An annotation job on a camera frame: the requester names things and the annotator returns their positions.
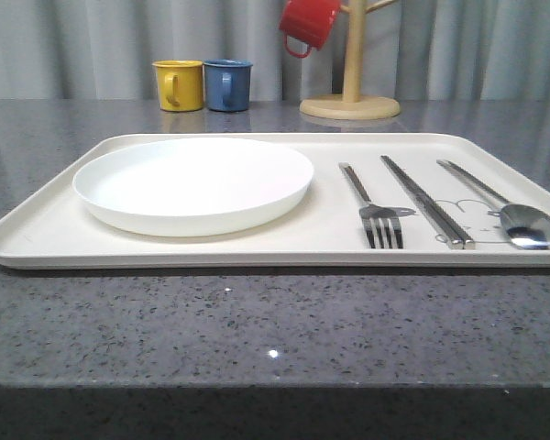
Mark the cream rabbit serving tray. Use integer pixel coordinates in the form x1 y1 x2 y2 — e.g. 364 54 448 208
0 133 550 270

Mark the stainless steel spoon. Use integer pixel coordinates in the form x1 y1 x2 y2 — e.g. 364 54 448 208
436 159 550 250

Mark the blue enamel mug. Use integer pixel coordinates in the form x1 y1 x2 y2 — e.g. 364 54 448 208
203 59 253 112

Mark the red enamel mug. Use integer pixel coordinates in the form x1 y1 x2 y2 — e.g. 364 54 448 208
279 0 342 59

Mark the grey curtain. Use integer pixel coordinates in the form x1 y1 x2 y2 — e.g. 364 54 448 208
0 1 550 101

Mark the wooden mug tree stand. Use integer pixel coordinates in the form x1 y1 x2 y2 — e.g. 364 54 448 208
299 1 401 120

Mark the white round plate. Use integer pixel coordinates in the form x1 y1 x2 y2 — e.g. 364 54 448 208
72 137 314 237

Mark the yellow enamel mug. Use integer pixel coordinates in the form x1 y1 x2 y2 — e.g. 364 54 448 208
152 60 204 112

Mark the stainless steel fork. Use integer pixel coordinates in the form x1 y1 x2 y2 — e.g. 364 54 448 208
338 162 403 249

